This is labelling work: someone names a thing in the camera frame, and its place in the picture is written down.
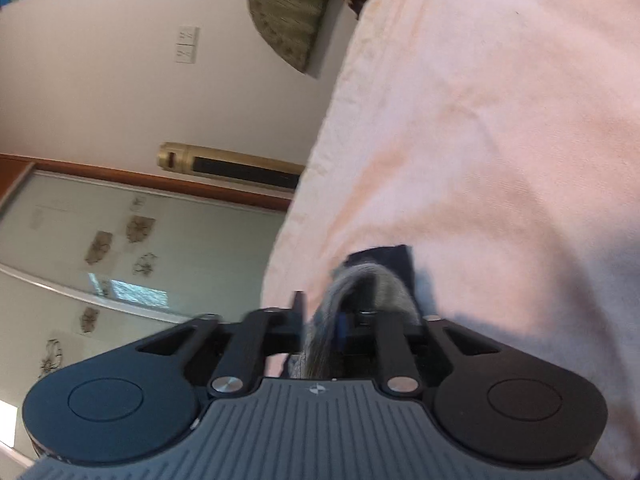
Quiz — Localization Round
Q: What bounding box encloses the brown wooden door frame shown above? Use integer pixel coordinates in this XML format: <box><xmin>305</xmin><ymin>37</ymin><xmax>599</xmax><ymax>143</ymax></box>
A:
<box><xmin>1</xmin><ymin>153</ymin><xmax>292</xmax><ymax>212</ymax></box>

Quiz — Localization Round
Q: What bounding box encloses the white wall socket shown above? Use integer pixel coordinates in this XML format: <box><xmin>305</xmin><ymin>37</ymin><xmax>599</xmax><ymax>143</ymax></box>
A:
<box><xmin>175</xmin><ymin>26</ymin><xmax>200</xmax><ymax>64</ymax></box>

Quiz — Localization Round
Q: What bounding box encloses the grey sweater with navy sleeves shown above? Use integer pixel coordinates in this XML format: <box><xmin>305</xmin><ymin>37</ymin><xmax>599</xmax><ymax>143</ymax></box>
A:
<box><xmin>281</xmin><ymin>245</ymin><xmax>426</xmax><ymax>380</ymax></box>

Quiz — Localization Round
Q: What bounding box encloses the pink bed sheet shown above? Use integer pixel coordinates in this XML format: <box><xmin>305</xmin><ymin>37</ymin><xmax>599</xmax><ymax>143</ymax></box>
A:
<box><xmin>262</xmin><ymin>0</ymin><xmax>639</xmax><ymax>479</ymax></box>

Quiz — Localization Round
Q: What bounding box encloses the white sliding wardrobe door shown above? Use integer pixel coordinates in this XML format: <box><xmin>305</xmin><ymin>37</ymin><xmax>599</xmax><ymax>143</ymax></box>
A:
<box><xmin>1</xmin><ymin>170</ymin><xmax>284</xmax><ymax>476</ymax></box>

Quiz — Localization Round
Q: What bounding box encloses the gold tower fan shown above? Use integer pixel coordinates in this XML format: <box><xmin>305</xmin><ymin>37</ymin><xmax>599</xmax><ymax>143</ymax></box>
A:
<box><xmin>157</xmin><ymin>142</ymin><xmax>305</xmax><ymax>192</ymax></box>

